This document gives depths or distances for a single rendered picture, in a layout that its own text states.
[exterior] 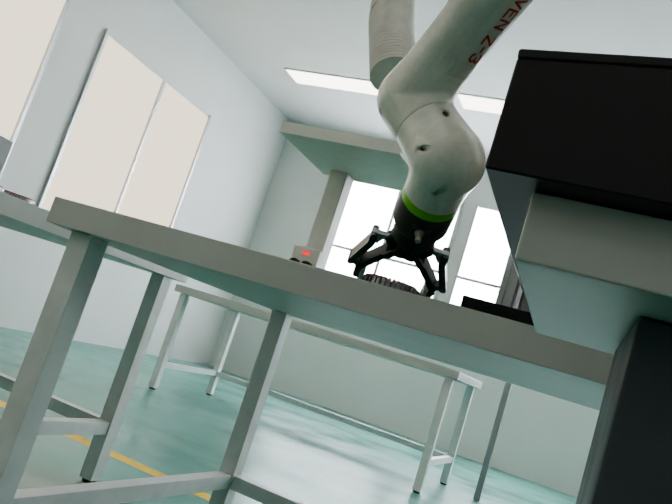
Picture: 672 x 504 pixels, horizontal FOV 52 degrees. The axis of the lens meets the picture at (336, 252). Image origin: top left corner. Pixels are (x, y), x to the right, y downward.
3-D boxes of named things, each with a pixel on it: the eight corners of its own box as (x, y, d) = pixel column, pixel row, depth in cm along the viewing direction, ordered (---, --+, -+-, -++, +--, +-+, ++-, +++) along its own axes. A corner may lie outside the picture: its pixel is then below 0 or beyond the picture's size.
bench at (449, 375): (423, 497, 398) (459, 371, 408) (140, 385, 481) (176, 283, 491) (452, 486, 480) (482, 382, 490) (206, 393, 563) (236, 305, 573)
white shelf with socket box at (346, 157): (351, 308, 174) (404, 142, 181) (230, 273, 189) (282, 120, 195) (389, 328, 206) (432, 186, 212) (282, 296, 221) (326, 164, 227)
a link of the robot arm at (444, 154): (442, 168, 91) (511, 157, 95) (405, 103, 98) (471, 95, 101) (413, 232, 102) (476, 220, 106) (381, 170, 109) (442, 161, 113)
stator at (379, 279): (419, 308, 122) (425, 288, 123) (359, 288, 122) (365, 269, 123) (410, 311, 133) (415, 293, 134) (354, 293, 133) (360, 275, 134)
